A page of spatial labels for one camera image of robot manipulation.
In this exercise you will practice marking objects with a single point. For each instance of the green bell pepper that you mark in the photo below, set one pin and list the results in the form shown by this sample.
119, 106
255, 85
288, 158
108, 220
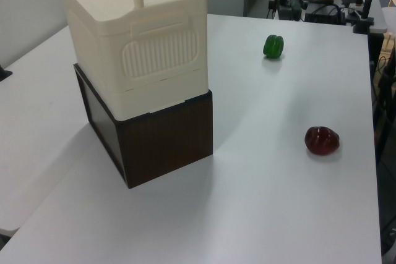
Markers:
273, 46

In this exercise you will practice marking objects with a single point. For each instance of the black electronics box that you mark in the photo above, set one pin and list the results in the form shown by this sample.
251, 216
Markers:
323, 15

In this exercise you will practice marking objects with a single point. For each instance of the red bell pepper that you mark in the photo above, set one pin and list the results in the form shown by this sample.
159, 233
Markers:
321, 140

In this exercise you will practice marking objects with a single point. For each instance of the dark brown wooden box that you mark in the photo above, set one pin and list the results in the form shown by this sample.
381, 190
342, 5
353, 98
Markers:
164, 140

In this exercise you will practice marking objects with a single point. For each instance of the black clamp bracket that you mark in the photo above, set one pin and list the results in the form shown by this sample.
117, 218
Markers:
4, 74

